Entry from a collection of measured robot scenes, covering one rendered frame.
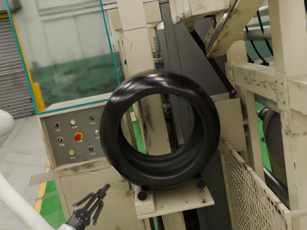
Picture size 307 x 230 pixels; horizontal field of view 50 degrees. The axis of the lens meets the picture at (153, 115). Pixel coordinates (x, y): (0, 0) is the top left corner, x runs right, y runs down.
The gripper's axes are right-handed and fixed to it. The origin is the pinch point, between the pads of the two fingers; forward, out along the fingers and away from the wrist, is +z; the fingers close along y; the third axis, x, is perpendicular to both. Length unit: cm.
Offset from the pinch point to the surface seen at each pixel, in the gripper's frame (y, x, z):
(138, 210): 20.2, -3.5, 6.6
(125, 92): -25.1, 18.5, 31.0
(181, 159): 23.5, -2.9, 43.6
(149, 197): 20.4, -2.4, 14.4
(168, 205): 29.9, 0.5, 17.6
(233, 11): -24, 71, 49
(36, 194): 18, -298, 47
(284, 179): 91, -1, 92
